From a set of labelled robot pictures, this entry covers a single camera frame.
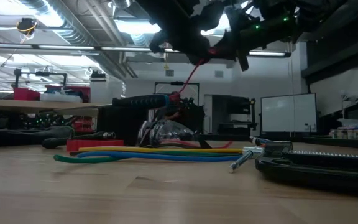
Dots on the grey wall vent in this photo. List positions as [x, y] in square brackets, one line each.
[169, 73]
[218, 74]

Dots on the black rectangular stand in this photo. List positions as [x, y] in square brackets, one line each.
[166, 83]

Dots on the black cabinet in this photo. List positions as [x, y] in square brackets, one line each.
[232, 112]

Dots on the wooden workbench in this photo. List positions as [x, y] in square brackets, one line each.
[26, 106]

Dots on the red crate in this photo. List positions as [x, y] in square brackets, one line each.
[82, 124]

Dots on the black gantry frame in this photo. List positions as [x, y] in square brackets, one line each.
[39, 73]

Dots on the red perforated block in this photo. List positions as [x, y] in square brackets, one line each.
[95, 144]

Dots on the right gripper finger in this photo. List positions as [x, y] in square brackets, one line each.
[244, 60]

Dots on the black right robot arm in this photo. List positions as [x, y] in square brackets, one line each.
[291, 28]

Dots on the white plastic tub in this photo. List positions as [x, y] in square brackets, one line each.
[61, 98]

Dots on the clear plastic bag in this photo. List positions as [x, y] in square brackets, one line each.
[169, 132]

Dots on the black work glove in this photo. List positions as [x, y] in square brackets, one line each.
[17, 137]

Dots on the black tray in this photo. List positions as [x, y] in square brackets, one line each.
[306, 174]

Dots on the black idle robot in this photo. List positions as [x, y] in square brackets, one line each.
[194, 115]

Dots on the long ceiling light bar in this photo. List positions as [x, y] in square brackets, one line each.
[67, 47]

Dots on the black ceiling camera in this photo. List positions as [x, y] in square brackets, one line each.
[26, 25]

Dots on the white whiteboard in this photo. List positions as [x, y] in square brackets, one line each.
[287, 112]

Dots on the small black metal-tipped tool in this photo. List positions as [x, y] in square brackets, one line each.
[54, 142]

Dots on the red storage box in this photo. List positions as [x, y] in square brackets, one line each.
[26, 94]

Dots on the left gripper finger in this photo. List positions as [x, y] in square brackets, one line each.
[197, 51]

